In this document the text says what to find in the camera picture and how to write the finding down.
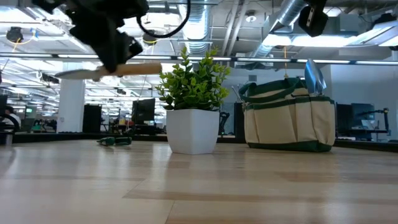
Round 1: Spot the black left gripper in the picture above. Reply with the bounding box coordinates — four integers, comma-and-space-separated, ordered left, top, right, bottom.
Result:
68, 12, 127, 74

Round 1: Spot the cream canvas bag green trim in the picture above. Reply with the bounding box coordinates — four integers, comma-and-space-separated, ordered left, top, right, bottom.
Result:
238, 77, 337, 153

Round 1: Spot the black ceiling spotlight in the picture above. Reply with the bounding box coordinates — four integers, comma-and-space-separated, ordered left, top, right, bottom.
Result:
142, 30, 157, 46
6, 26, 24, 44

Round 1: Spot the white building pillar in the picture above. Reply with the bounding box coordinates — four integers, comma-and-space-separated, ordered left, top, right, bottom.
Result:
56, 63, 86, 134

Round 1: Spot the black office monitor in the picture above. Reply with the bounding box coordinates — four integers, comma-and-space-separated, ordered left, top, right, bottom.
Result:
131, 98, 156, 135

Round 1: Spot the black cabinet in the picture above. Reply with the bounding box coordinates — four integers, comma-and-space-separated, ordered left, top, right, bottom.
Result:
82, 103, 103, 134

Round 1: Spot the small green tool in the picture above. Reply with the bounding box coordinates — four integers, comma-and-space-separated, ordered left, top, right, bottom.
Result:
96, 136, 133, 147

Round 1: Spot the green plant in white pot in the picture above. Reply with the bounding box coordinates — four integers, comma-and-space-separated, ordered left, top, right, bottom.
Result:
154, 44, 232, 156

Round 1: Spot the person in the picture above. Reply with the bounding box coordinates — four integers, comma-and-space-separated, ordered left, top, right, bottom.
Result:
2, 105, 22, 130

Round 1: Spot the dark workstation with monitors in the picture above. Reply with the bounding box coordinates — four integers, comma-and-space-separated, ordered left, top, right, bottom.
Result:
335, 101, 392, 141

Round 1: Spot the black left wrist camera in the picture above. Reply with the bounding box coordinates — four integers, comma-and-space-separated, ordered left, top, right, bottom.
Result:
123, 34, 144, 60

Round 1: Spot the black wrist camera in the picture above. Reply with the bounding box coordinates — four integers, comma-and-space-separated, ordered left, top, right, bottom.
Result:
123, 34, 144, 60
297, 0, 329, 38

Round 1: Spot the grey metal post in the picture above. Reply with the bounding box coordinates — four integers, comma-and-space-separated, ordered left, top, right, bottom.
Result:
0, 131, 14, 146

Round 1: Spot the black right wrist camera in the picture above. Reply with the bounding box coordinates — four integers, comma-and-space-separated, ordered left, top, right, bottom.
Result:
297, 0, 329, 38

